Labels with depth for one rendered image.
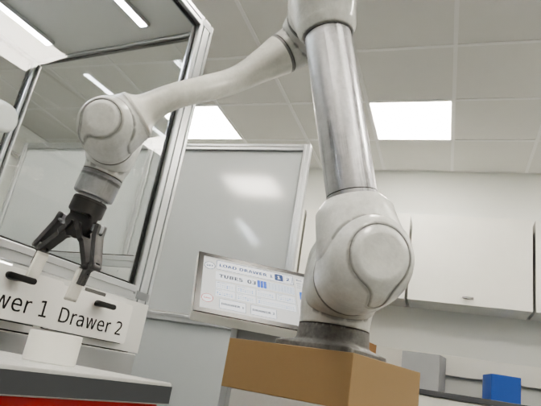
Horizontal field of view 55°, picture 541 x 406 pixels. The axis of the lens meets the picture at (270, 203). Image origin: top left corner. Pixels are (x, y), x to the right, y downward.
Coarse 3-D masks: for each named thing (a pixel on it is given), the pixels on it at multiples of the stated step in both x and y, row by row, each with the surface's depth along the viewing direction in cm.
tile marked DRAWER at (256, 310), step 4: (252, 304) 178; (252, 308) 176; (256, 308) 177; (260, 308) 178; (264, 308) 178; (268, 308) 179; (252, 312) 175; (256, 312) 175; (260, 312) 176; (264, 312) 177; (268, 312) 177; (272, 312) 178; (276, 312) 179; (260, 316) 174; (264, 316) 175; (268, 316) 176; (272, 316) 176; (276, 316) 177
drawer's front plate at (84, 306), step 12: (60, 300) 128; (84, 300) 135; (108, 300) 143; (72, 312) 132; (84, 312) 135; (96, 312) 139; (108, 312) 143; (120, 312) 147; (60, 324) 128; (72, 324) 132; (84, 324) 135; (96, 324) 139; (120, 324) 147; (96, 336) 139; (108, 336) 143; (120, 336) 147
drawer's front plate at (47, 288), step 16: (0, 272) 108; (16, 272) 112; (0, 288) 108; (16, 288) 112; (32, 288) 115; (48, 288) 119; (0, 304) 108; (32, 304) 115; (48, 304) 119; (16, 320) 112; (32, 320) 115; (48, 320) 119
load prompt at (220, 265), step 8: (224, 264) 191; (232, 264) 193; (240, 272) 190; (248, 272) 192; (256, 272) 193; (264, 272) 195; (272, 272) 196; (272, 280) 192; (280, 280) 194; (288, 280) 195
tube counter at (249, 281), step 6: (246, 282) 187; (252, 282) 188; (258, 282) 189; (264, 282) 190; (270, 282) 191; (264, 288) 187; (270, 288) 188; (276, 288) 189; (282, 288) 190; (288, 288) 191; (294, 294) 189
